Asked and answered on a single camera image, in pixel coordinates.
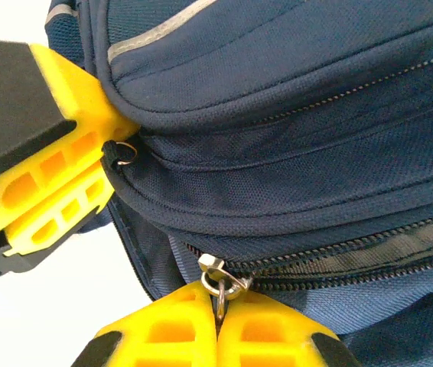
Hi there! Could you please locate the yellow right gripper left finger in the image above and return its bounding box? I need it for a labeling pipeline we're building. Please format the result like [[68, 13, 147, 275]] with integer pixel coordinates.
[[71, 281, 217, 367]]

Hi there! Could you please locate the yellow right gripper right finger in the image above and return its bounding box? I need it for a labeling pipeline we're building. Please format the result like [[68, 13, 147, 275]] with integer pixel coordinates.
[[218, 293, 361, 367]]

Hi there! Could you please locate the navy blue student backpack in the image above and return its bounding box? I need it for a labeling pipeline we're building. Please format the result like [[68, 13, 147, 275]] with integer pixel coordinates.
[[46, 0, 433, 367]]

